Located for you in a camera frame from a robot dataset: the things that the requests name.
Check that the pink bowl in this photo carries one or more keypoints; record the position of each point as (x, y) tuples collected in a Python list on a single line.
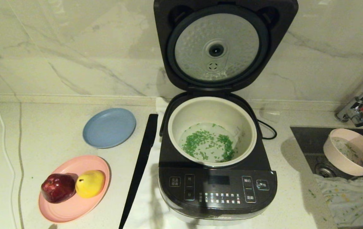
[(337, 159)]

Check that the white speckled cloth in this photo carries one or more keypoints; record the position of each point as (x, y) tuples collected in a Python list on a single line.
[(350, 200)]

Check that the black rice cooker body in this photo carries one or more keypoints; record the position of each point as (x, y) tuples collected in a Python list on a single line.
[(219, 190)]

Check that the yellow pear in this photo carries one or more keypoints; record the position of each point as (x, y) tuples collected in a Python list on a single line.
[(90, 184)]

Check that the chrome faucet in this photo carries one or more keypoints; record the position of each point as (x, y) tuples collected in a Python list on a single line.
[(354, 109)]

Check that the green grains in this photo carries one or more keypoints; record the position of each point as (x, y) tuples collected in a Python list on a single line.
[(200, 141)]

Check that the blue plate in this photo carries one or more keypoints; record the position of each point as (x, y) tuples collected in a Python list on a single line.
[(109, 128)]

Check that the dark red apple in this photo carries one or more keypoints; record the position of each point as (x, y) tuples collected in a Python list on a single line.
[(57, 188)]

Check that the black rice cooker lid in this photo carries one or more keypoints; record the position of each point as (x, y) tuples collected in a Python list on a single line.
[(216, 31)]

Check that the pink plate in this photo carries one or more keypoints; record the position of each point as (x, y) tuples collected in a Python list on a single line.
[(73, 210)]

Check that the long black flat bar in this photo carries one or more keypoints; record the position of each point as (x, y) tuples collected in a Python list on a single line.
[(142, 152)]

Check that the white inner cooking pot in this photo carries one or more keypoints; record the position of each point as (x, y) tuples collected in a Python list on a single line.
[(207, 111)]

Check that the round steel sink drain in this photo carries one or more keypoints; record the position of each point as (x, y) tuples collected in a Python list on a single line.
[(323, 171)]

